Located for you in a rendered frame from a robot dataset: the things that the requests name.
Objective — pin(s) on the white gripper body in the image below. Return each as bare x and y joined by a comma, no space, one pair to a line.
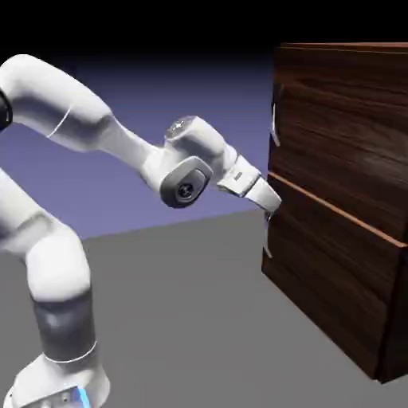
263,193

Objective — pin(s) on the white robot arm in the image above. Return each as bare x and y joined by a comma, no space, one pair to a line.
79,108

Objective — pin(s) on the dark wood cabinet door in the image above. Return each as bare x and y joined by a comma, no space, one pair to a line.
272,95
266,242

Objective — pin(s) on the dark wood cabinet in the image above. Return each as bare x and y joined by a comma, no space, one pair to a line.
338,191

